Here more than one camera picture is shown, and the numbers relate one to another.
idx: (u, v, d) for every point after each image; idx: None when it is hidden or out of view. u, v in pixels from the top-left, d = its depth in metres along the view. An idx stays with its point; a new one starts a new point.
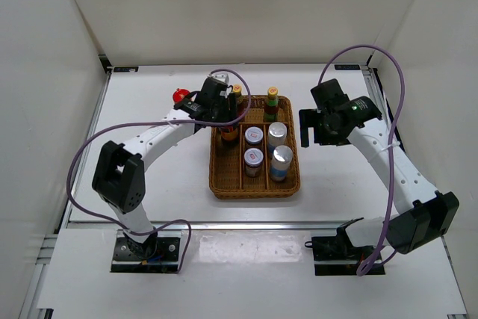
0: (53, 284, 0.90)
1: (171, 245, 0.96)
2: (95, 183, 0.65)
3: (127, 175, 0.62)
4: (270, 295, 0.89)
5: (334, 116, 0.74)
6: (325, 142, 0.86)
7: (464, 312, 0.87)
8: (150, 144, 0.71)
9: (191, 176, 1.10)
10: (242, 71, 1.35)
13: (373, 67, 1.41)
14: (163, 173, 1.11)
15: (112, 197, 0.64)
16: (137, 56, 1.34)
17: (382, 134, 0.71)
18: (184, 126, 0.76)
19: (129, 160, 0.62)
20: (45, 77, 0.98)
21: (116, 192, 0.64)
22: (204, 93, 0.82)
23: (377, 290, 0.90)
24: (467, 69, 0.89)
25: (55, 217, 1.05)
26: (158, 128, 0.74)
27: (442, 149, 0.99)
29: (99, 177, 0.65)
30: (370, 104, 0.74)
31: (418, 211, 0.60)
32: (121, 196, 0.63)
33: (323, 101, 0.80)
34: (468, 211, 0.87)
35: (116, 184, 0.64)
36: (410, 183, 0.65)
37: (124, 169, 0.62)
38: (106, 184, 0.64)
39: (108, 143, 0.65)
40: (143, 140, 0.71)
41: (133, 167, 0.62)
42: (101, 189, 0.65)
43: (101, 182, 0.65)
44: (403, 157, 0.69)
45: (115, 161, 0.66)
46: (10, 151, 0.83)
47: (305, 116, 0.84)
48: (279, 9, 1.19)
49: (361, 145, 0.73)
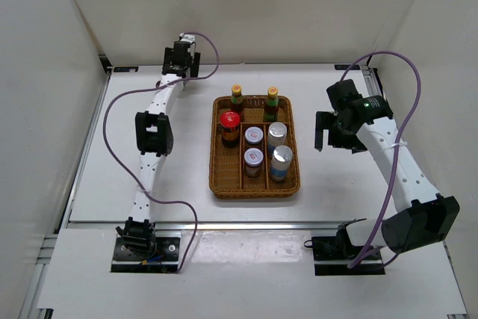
0: (53, 284, 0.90)
1: (171, 245, 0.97)
2: (140, 143, 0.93)
3: (162, 129, 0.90)
4: (269, 295, 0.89)
5: (346, 112, 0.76)
6: (339, 143, 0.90)
7: (464, 312, 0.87)
8: (164, 104, 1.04)
9: (176, 134, 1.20)
10: (241, 71, 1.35)
13: (373, 67, 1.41)
14: (185, 121, 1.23)
15: (156, 148, 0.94)
16: (137, 56, 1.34)
17: (390, 132, 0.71)
18: (176, 85, 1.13)
19: (159, 119, 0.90)
20: (45, 77, 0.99)
21: (158, 143, 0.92)
22: (177, 54, 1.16)
23: (376, 290, 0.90)
24: (467, 69, 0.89)
25: (55, 217, 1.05)
26: (163, 92, 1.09)
27: (441, 148, 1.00)
29: (141, 138, 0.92)
30: (382, 103, 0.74)
31: (413, 210, 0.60)
32: (163, 144, 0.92)
33: (337, 99, 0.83)
34: (468, 210, 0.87)
35: (154, 137, 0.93)
36: (411, 183, 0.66)
37: (158, 125, 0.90)
38: (149, 139, 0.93)
39: (138, 113, 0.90)
40: (158, 104, 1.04)
41: (164, 123, 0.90)
42: (147, 145, 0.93)
43: (144, 141, 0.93)
44: (408, 157, 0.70)
45: (146, 125, 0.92)
46: (10, 150, 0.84)
47: (322, 116, 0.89)
48: (280, 9, 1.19)
49: (369, 143, 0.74)
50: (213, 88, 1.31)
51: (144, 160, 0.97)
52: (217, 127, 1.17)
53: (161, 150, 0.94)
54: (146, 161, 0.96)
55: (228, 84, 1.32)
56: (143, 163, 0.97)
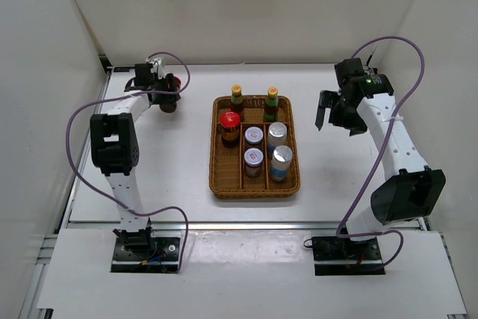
0: (52, 285, 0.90)
1: (171, 245, 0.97)
2: (95, 159, 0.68)
3: (124, 131, 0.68)
4: (269, 296, 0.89)
5: (349, 87, 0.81)
6: (338, 122, 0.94)
7: (464, 311, 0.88)
8: (127, 108, 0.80)
9: (150, 129, 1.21)
10: (241, 71, 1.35)
13: (372, 66, 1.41)
14: (164, 119, 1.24)
15: (117, 163, 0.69)
16: (137, 56, 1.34)
17: (388, 107, 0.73)
18: (143, 98, 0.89)
19: (121, 116, 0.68)
20: (45, 77, 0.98)
21: (120, 153, 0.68)
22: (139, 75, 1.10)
23: (376, 290, 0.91)
24: (468, 70, 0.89)
25: (55, 217, 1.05)
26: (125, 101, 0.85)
27: (441, 148, 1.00)
29: (97, 150, 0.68)
30: (385, 81, 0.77)
31: (401, 177, 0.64)
32: (126, 153, 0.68)
33: (342, 75, 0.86)
34: (468, 211, 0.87)
35: (115, 147, 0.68)
36: (402, 154, 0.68)
37: (119, 126, 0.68)
38: (107, 151, 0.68)
39: (93, 116, 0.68)
40: (120, 107, 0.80)
41: (128, 121, 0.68)
42: (104, 160, 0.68)
43: (100, 154, 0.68)
44: (403, 131, 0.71)
45: (104, 132, 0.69)
46: (10, 150, 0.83)
47: (326, 95, 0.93)
48: (281, 9, 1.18)
49: (367, 116, 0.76)
50: (212, 88, 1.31)
51: (113, 179, 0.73)
52: (217, 127, 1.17)
53: (124, 164, 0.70)
54: (115, 181, 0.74)
55: (228, 84, 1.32)
56: (115, 184, 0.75)
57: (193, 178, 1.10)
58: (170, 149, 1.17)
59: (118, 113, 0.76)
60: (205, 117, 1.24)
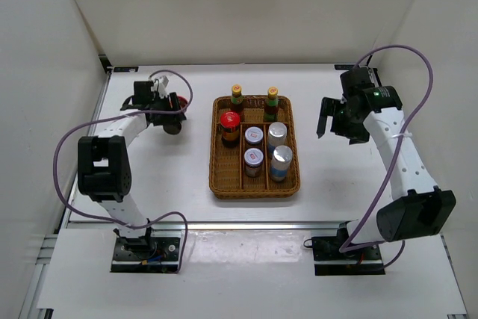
0: (52, 284, 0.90)
1: (171, 245, 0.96)
2: (83, 184, 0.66)
3: (115, 155, 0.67)
4: (269, 295, 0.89)
5: (355, 98, 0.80)
6: (340, 131, 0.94)
7: (464, 311, 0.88)
8: (120, 129, 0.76)
9: (149, 131, 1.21)
10: (241, 71, 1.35)
13: (372, 66, 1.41)
14: None
15: (106, 190, 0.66)
16: (137, 56, 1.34)
17: (396, 122, 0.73)
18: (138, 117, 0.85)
19: (111, 140, 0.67)
20: (44, 77, 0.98)
21: (109, 179, 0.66)
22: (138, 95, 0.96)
23: (376, 290, 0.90)
24: (468, 70, 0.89)
25: (55, 217, 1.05)
26: (119, 121, 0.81)
27: (441, 149, 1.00)
29: (84, 175, 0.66)
30: (392, 94, 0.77)
31: (410, 198, 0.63)
32: (115, 178, 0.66)
33: (349, 86, 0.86)
34: (469, 211, 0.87)
35: (104, 172, 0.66)
36: (411, 173, 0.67)
37: (110, 149, 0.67)
38: (95, 176, 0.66)
39: (83, 139, 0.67)
40: (113, 128, 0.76)
41: (119, 145, 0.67)
42: (92, 187, 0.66)
43: (88, 179, 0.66)
44: (411, 146, 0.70)
45: (95, 156, 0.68)
46: (10, 150, 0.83)
47: (328, 103, 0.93)
48: (281, 9, 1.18)
49: (374, 130, 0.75)
50: (212, 89, 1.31)
51: (107, 205, 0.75)
52: (217, 126, 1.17)
53: (113, 191, 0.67)
54: (110, 205, 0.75)
55: (227, 84, 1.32)
56: (109, 208, 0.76)
57: (193, 179, 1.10)
58: (165, 150, 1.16)
59: (110, 135, 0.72)
60: (205, 118, 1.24)
